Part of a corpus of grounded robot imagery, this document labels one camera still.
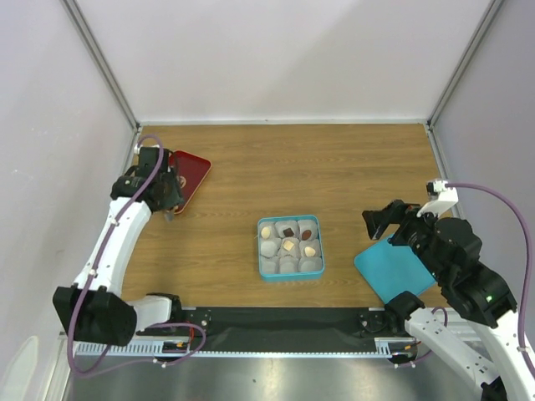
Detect white oval chocolate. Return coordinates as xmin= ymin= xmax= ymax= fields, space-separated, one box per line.
xmin=261 ymin=227 xmax=271 ymax=239

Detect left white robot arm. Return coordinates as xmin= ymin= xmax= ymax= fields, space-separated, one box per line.
xmin=53 ymin=146 xmax=184 ymax=346

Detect white almond chocolate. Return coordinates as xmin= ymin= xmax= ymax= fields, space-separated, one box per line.
xmin=304 ymin=246 xmax=316 ymax=257

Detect metal tongs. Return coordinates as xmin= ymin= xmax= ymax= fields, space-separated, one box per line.
xmin=164 ymin=210 xmax=175 ymax=222

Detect dark oval chocolate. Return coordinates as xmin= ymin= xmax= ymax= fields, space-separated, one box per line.
xmin=301 ymin=229 xmax=316 ymax=241

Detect red lacquer tray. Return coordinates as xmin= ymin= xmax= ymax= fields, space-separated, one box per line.
xmin=170 ymin=150 xmax=212 ymax=215

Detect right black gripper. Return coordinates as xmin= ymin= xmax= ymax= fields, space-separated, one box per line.
xmin=359 ymin=198 xmax=448 ymax=281

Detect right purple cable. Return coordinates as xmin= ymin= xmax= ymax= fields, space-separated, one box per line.
xmin=445 ymin=182 xmax=534 ymax=368

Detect teal tin lid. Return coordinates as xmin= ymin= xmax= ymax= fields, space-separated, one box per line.
xmin=354 ymin=239 xmax=436 ymax=304

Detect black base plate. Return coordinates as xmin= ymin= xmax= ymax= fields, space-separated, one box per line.
xmin=183 ymin=307 xmax=399 ymax=338

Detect teal square tin box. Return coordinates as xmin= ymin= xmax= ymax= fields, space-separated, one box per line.
xmin=257 ymin=215 xmax=325 ymax=282

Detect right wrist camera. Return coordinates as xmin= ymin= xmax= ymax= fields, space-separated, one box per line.
xmin=417 ymin=179 xmax=459 ymax=217

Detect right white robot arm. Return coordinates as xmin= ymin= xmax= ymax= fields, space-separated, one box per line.
xmin=362 ymin=197 xmax=534 ymax=400

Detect aluminium frame rail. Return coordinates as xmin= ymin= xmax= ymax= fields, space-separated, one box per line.
xmin=74 ymin=329 xmax=421 ymax=359

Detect beige square chocolate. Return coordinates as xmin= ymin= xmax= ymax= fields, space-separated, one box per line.
xmin=283 ymin=241 xmax=294 ymax=251

